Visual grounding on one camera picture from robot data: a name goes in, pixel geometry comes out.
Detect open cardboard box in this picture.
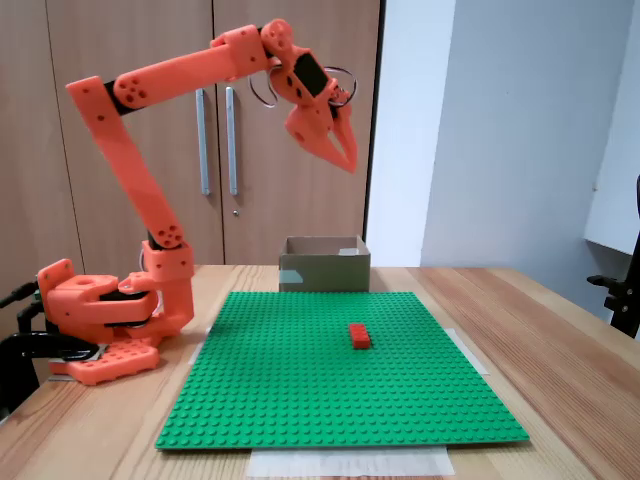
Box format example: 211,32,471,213
278,235,372,294

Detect red lego block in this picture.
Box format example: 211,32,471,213
348,323,374,351

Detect green lego baseplate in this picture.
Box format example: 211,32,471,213
154,291,531,451

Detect wooden cabinet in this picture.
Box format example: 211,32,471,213
0,0,387,269

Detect translucent masking tape strip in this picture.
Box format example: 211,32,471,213
247,446,456,480
451,327,492,377
187,325,215,367

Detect black table clamp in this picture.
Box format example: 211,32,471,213
0,329,104,421

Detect thin servo cable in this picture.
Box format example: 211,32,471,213
247,64,360,109

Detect metal cabinet door handle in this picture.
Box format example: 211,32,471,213
224,86,240,197
195,88,212,197

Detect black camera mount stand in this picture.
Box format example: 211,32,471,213
586,174,640,341

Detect black power cable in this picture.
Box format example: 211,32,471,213
0,281,49,334

